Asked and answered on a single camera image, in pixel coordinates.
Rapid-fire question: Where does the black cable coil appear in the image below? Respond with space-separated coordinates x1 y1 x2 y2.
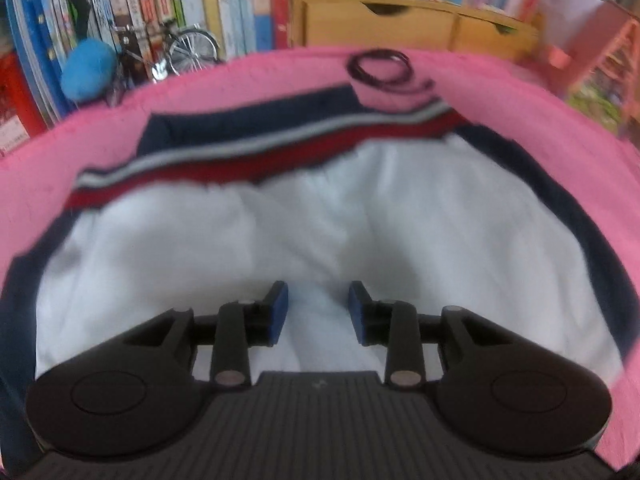
348 50 433 93

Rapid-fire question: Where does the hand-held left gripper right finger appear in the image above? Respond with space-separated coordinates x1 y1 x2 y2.
348 280 506 390

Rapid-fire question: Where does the blue plush ball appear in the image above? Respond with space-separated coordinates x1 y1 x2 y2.
61 40 118 103

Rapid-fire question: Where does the red crate with round label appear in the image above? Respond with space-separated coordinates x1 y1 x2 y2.
0 52 46 156

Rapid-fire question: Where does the white and navy shirt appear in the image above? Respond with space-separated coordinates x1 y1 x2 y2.
0 85 640 476

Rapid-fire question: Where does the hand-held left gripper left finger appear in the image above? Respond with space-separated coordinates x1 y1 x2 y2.
122 280 291 388

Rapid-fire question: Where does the row of books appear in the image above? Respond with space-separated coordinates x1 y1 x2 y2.
0 0 566 133

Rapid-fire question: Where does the pink toy house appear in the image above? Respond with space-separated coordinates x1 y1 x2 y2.
537 0 640 136

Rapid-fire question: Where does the wooden drawer box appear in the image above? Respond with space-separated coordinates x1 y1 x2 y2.
290 0 541 63

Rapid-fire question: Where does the model bicycle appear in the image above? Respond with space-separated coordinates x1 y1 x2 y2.
102 20 223 106

